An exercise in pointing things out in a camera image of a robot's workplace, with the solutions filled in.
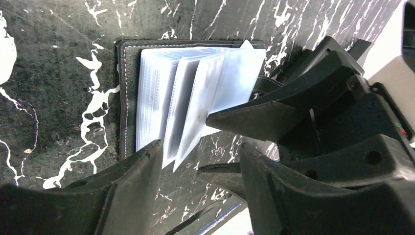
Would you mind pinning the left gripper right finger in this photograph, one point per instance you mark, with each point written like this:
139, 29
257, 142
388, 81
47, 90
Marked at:
365, 189

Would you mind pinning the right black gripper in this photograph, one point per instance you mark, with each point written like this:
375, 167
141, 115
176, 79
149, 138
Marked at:
360, 112

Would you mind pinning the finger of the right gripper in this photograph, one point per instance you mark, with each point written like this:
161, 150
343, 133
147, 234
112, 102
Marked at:
271, 116

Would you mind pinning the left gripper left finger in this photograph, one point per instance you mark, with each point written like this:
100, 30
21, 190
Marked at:
116, 201

